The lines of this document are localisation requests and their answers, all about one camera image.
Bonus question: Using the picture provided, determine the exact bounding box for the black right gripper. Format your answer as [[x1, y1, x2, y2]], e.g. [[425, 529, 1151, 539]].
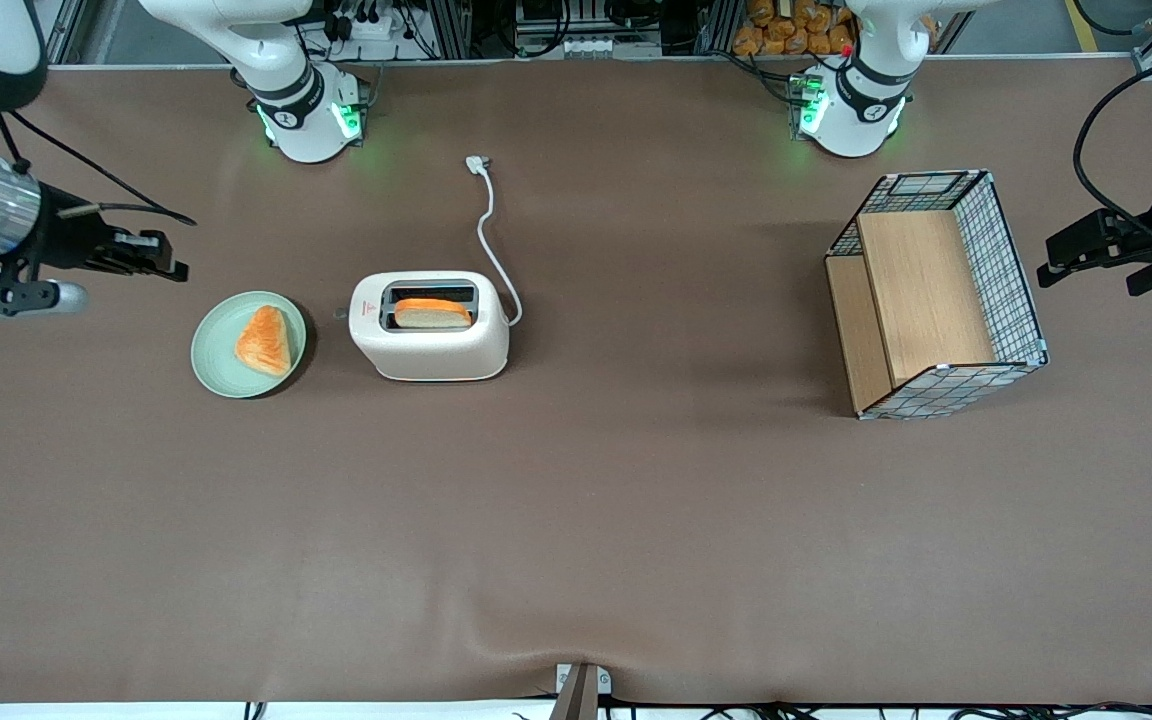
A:
[[31, 188, 190, 284]]

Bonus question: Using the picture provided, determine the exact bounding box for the cream white toaster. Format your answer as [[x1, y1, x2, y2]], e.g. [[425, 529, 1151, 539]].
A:
[[348, 270, 512, 383]]

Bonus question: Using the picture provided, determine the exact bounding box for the pale green plate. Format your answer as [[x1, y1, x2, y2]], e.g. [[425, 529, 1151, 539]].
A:
[[190, 291, 308, 400]]

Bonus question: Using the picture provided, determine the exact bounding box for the triangular orange bread piece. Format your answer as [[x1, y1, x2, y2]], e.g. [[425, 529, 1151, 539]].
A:
[[234, 305, 293, 378]]

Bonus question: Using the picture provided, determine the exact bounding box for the toast slice with orange crust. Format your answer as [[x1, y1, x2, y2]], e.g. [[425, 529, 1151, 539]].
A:
[[393, 297, 474, 331]]

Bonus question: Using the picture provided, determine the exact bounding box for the white power strip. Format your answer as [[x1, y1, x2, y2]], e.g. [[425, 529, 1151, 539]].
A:
[[331, 0, 419, 43]]

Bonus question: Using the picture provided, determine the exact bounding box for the bag of orange bread rolls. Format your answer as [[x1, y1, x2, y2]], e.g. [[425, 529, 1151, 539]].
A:
[[731, 0, 857, 58]]

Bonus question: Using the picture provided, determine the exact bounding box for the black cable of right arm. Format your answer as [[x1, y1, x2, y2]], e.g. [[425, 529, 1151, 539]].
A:
[[0, 108, 198, 228]]

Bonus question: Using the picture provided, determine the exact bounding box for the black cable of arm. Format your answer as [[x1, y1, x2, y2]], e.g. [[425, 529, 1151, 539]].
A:
[[1074, 48, 1152, 233], [0, 108, 198, 228]]

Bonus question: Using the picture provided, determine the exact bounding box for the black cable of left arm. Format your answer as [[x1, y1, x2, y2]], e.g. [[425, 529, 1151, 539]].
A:
[[1074, 48, 1152, 233]]

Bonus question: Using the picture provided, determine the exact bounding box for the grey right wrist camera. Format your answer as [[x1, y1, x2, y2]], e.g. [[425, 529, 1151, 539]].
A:
[[0, 280, 91, 319]]

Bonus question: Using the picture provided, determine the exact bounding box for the wire basket with wooden shelf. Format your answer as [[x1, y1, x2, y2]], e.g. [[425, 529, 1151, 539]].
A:
[[824, 170, 1049, 421]]

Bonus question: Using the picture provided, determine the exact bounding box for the white power cord with plug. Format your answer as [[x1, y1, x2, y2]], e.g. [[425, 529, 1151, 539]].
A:
[[464, 155, 524, 329]]

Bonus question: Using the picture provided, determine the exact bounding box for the metal bracket with brown post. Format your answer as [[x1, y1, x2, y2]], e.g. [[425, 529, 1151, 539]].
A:
[[548, 662, 614, 720]]

